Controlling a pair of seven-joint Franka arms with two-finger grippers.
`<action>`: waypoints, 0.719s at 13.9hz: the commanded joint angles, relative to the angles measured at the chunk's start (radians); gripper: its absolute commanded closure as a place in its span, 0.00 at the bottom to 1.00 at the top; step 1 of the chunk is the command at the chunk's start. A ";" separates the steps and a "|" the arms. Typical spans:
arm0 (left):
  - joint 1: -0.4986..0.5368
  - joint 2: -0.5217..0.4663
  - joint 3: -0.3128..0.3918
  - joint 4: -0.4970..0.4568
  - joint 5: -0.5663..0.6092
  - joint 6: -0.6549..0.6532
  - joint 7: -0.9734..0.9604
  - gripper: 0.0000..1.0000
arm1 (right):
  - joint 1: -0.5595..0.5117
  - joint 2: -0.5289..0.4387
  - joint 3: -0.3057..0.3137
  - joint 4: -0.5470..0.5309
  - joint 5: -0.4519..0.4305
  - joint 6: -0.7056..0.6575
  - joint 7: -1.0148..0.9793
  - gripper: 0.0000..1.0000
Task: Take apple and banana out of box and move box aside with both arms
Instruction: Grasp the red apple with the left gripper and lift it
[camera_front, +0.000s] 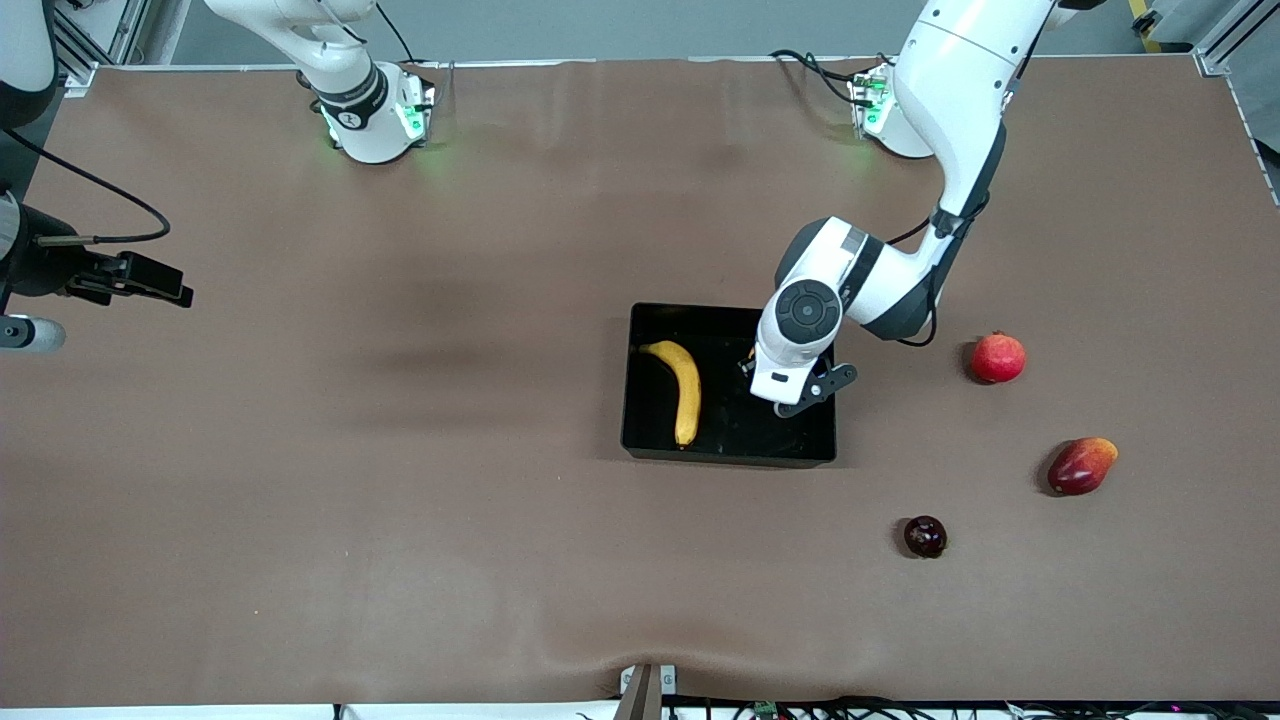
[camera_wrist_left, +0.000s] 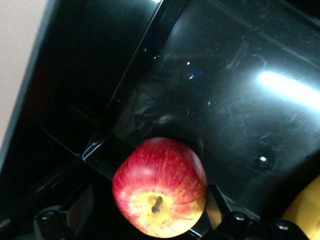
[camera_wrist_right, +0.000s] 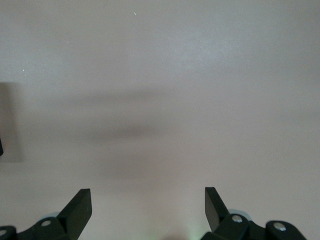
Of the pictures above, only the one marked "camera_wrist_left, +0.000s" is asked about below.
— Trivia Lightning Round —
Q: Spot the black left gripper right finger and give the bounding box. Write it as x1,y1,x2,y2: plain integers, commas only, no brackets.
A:
189,185,310,240

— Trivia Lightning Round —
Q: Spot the yellow banana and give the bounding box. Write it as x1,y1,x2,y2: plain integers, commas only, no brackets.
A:
281,174,320,240

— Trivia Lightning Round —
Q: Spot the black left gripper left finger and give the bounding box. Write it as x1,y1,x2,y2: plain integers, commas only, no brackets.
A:
0,182,95,240

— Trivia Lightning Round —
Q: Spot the black plastic box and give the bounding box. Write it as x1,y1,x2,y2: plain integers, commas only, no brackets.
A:
0,0,320,240

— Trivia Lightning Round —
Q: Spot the red yellow apple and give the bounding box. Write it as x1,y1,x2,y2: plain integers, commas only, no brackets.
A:
111,136,208,238

